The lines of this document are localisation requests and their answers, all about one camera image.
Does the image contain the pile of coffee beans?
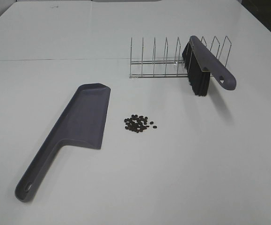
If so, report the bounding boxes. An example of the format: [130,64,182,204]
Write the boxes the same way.
[124,114,157,133]

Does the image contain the grey plastic dustpan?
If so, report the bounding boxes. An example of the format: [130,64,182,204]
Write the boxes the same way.
[15,83,111,202]

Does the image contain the grey hand brush black bristles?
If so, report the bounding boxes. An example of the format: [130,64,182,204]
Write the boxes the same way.
[182,36,236,97]

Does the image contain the metal wire rack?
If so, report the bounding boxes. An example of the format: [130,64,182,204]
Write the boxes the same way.
[129,36,232,78]

